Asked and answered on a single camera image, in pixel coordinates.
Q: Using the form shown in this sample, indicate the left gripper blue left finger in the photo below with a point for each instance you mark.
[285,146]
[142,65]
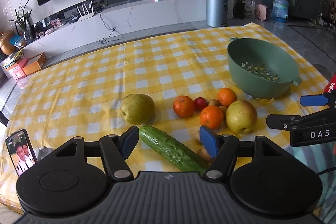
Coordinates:
[115,150]

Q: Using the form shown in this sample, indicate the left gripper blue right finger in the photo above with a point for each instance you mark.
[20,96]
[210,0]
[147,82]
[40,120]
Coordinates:
[222,150]

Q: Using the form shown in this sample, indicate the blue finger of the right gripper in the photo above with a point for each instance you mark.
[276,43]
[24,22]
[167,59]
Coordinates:
[314,100]
[281,122]

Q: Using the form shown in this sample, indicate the brown longan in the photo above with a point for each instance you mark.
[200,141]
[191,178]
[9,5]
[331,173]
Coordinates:
[214,102]
[204,154]
[197,137]
[224,110]

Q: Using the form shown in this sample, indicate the orange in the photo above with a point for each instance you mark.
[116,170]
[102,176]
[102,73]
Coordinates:
[183,106]
[212,117]
[226,96]

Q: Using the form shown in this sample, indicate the yellow red apple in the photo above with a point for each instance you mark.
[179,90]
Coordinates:
[241,117]

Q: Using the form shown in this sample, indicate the green pear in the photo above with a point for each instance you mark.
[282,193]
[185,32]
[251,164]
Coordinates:
[137,109]

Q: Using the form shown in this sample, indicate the brown longan back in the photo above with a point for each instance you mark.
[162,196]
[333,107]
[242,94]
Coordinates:
[214,102]

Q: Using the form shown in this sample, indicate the red cherry tomato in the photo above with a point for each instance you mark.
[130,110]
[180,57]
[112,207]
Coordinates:
[200,103]

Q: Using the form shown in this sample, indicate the green cucumber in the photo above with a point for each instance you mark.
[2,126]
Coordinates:
[179,155]

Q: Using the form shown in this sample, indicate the green colander bowl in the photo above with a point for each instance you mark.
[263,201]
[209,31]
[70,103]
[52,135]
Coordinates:
[261,69]

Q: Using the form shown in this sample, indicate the yellow white checkered tablecloth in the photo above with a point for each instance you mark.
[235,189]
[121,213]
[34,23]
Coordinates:
[82,96]

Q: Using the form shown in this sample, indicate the smartphone on stand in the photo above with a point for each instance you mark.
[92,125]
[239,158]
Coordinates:
[21,151]

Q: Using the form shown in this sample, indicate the blue water jug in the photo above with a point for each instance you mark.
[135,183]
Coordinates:
[280,10]

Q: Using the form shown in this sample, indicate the pink small heater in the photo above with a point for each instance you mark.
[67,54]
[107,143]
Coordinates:
[261,12]

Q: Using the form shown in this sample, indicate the orange cardboard box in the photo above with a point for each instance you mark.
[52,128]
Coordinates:
[35,64]

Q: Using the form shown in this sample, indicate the red pink box stack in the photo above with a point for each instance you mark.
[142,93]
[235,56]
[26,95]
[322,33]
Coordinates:
[16,70]

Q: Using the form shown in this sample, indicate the white marble tv cabinet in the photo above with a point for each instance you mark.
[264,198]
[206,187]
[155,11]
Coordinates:
[122,19]

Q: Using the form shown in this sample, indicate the white wifi router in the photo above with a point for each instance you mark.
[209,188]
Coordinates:
[85,11]

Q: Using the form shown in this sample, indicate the grey metal trash bin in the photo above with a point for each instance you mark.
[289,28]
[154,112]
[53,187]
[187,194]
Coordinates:
[216,12]

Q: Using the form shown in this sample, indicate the golden round vase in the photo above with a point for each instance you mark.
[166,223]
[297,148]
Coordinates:
[6,47]

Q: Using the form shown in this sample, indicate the potted plant on cabinet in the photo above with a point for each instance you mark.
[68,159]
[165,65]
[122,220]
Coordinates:
[22,22]

